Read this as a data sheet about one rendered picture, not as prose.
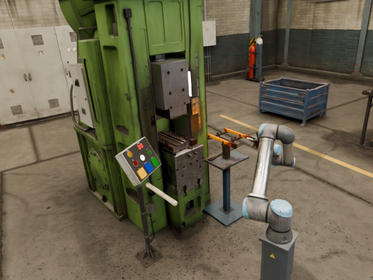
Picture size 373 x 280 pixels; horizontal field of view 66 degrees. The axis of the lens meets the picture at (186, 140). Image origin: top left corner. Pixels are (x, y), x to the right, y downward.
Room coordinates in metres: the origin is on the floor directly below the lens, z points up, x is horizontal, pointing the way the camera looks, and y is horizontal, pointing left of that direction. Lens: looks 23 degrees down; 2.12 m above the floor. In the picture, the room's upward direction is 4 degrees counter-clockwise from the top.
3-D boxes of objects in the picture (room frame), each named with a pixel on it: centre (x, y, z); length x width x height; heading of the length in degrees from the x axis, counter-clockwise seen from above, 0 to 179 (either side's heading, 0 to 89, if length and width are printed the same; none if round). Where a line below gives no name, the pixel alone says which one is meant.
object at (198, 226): (2.52, 0.03, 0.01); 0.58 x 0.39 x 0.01; 129
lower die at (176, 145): (2.72, 0.19, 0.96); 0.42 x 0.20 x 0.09; 39
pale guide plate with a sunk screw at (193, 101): (2.85, -0.11, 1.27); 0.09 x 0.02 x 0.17; 129
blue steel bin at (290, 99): (5.93, -2.30, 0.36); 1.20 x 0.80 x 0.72; 35
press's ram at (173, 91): (2.74, 0.15, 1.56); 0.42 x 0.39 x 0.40; 39
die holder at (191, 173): (2.76, 0.15, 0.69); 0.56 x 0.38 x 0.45; 39
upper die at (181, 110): (2.72, 0.19, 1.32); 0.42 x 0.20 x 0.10; 39
